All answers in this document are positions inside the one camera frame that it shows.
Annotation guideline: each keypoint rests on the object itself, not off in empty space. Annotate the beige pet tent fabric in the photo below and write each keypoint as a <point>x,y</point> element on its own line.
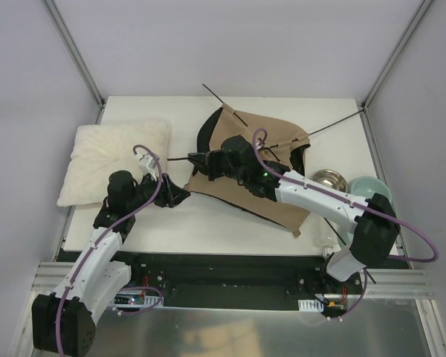
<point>287,140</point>

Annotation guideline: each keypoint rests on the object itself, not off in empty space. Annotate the right circuit board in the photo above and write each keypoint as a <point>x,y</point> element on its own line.
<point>316,305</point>

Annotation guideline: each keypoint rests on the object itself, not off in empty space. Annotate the aluminium frame post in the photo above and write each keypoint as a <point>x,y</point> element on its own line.
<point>73,51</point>
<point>421,12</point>

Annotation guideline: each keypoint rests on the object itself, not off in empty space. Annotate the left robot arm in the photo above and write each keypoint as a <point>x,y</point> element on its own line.
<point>65,320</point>

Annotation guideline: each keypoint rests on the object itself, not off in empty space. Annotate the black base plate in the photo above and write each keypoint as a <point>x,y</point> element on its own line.
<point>213,281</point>

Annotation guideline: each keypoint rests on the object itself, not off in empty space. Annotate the green double pet bowl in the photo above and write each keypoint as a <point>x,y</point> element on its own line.
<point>365,187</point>

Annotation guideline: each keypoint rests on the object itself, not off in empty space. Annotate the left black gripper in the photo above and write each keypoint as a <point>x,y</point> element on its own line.
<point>166,190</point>

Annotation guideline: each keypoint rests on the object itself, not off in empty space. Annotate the steel pet bowl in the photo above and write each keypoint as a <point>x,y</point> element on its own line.
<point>332,179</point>

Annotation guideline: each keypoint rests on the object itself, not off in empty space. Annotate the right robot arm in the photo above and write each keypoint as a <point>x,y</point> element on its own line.
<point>370,221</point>

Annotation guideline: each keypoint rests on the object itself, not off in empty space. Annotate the left circuit board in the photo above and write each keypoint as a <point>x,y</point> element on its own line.
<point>133,301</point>

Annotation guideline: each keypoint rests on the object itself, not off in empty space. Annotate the clear plastic bottle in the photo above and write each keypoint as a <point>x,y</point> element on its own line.
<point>326,238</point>

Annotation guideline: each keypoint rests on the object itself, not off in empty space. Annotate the white fluffy cushion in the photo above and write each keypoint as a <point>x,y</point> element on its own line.
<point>100,150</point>

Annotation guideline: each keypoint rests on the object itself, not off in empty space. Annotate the circuit board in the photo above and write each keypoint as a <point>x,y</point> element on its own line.
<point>133,301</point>
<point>316,305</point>

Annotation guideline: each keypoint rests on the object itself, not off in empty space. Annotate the right aluminium frame post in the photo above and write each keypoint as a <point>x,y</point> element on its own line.
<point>421,12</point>

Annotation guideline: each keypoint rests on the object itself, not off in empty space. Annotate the left aluminium frame post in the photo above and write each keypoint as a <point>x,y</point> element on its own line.
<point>73,51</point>

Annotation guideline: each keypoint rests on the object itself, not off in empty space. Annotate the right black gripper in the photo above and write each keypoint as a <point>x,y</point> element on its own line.
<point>209,164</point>

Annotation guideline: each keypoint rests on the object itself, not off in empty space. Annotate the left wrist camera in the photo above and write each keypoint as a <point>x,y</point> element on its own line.
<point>148,165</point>

